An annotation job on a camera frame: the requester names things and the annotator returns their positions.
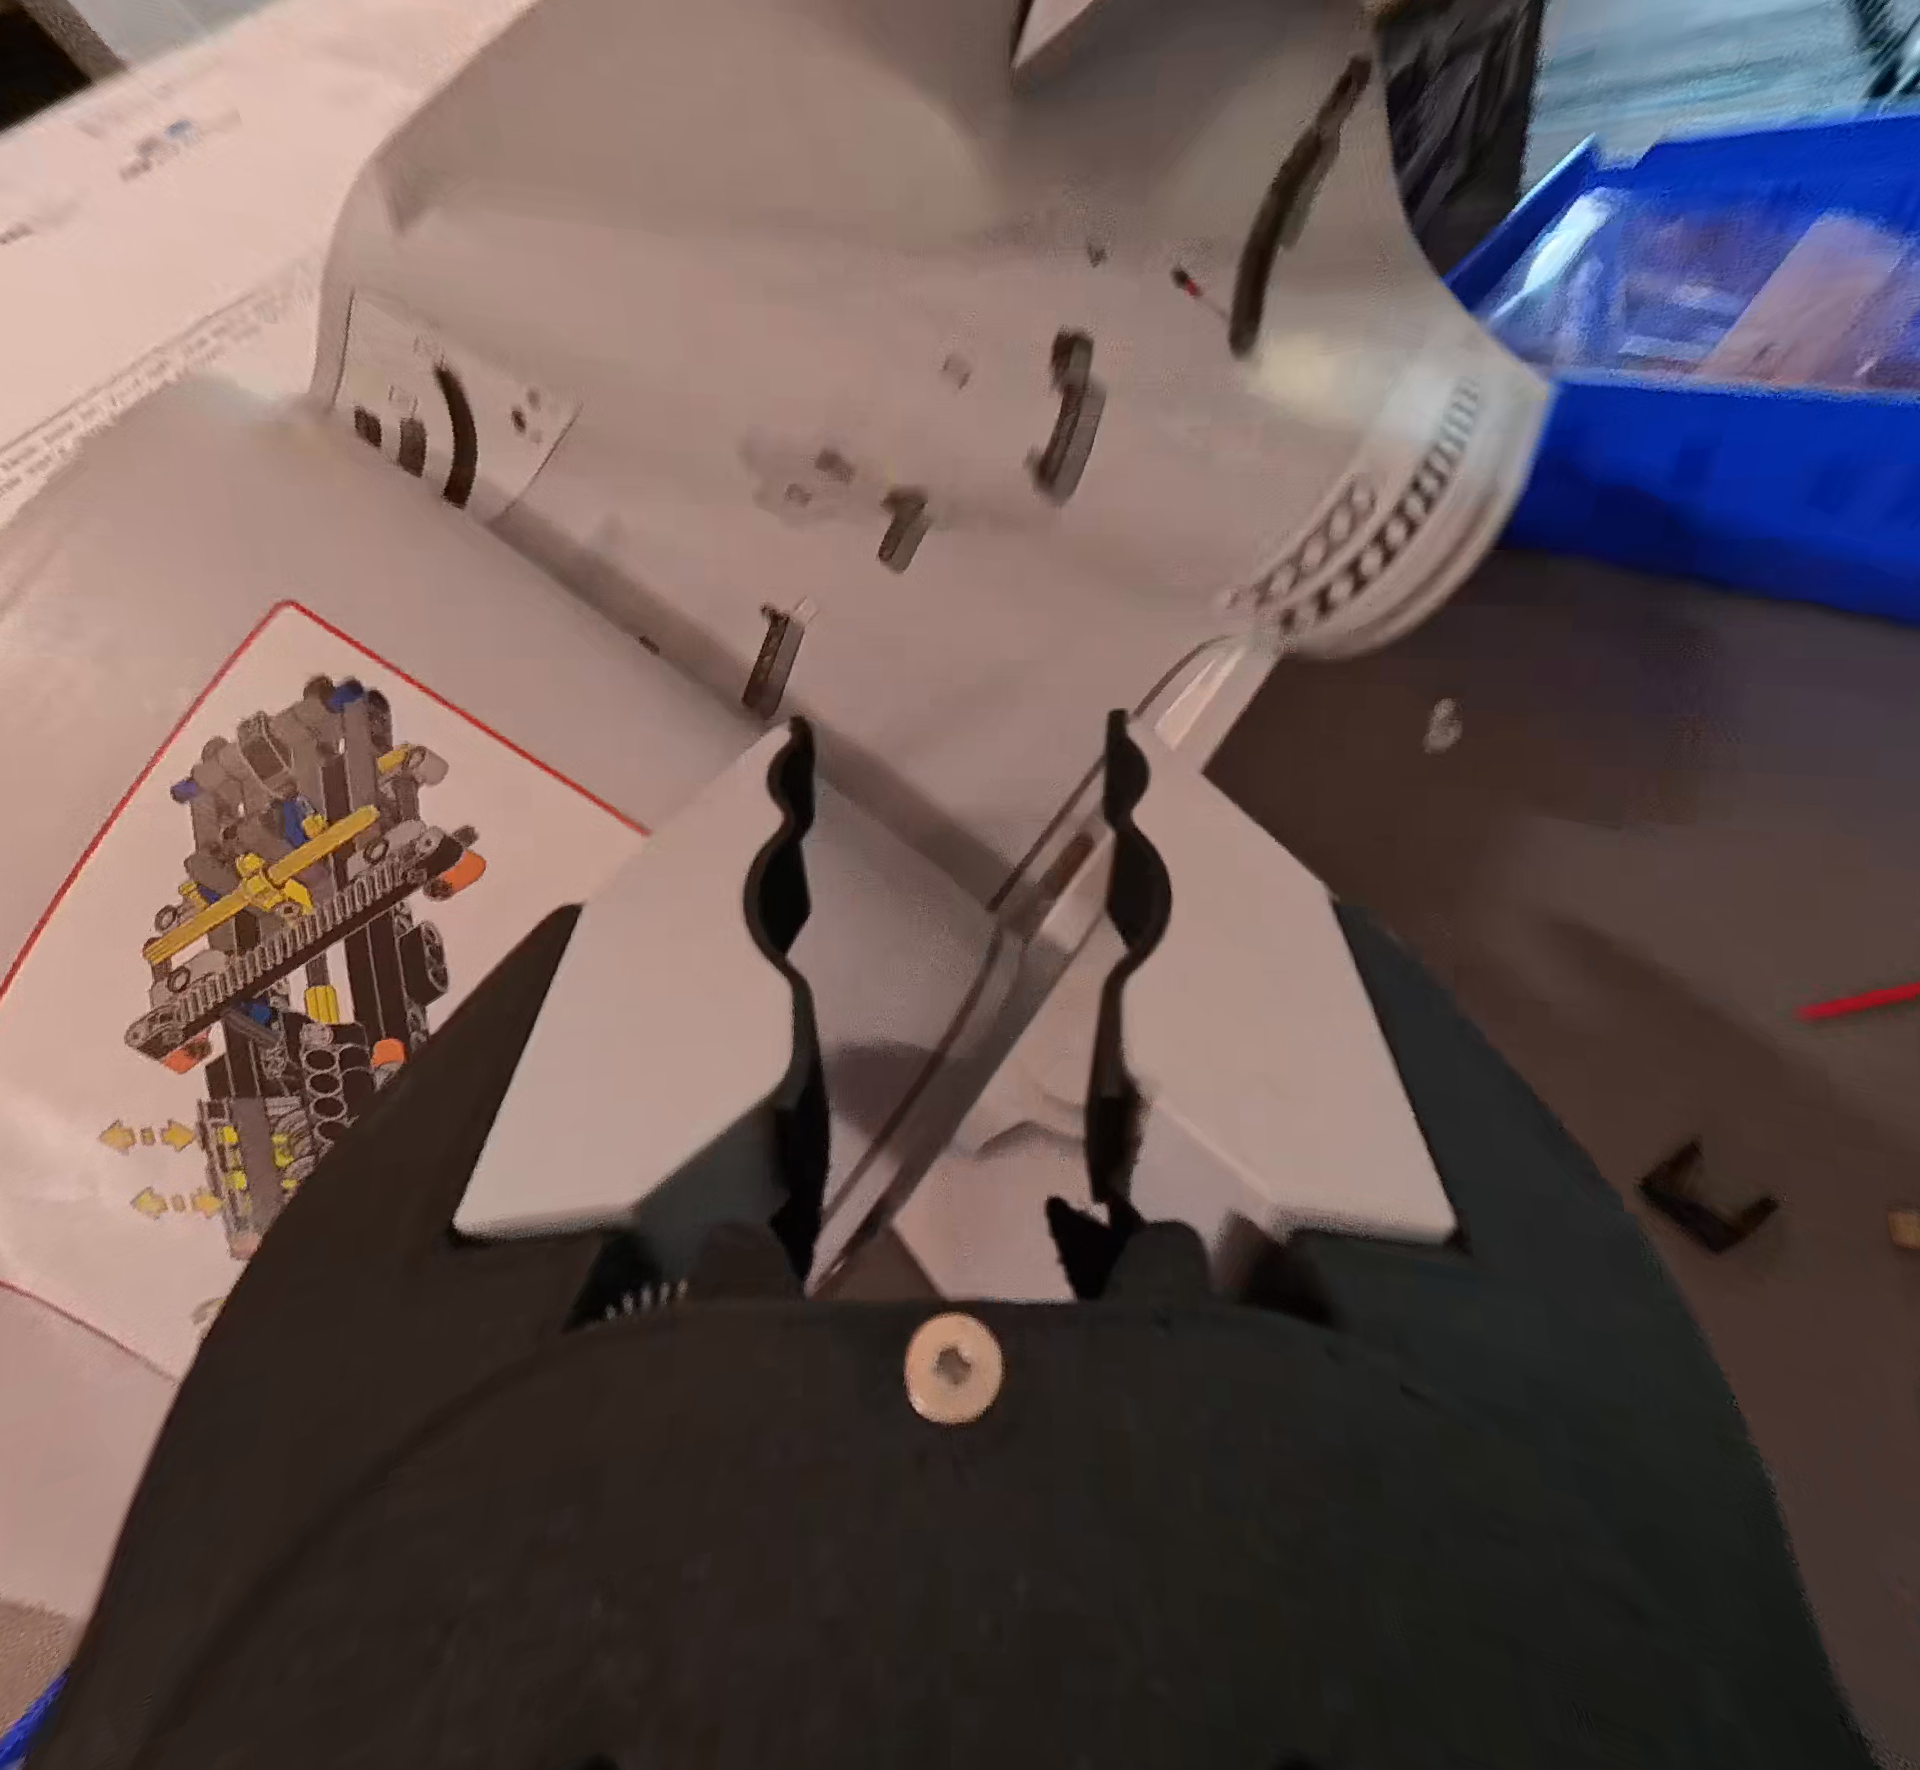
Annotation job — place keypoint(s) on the blue plastic bin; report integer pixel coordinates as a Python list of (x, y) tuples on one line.
[(1712, 480)]

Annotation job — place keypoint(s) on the small grey lego piece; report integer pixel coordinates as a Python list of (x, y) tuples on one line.
[(1445, 727)]

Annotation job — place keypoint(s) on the black lego bracket piece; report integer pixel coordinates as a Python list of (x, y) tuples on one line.
[(1702, 1199)]

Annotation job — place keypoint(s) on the white printed paper sheet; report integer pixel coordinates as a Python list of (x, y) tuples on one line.
[(150, 242)]

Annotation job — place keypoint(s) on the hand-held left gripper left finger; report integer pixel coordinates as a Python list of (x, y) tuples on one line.
[(645, 1021)]

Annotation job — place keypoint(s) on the lego instruction booklet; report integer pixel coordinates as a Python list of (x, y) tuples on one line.
[(751, 225)]

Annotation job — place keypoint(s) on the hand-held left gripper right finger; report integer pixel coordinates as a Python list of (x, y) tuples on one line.
[(1274, 1050)]

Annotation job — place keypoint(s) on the red lego axle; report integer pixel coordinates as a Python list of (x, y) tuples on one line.
[(1859, 1002)]

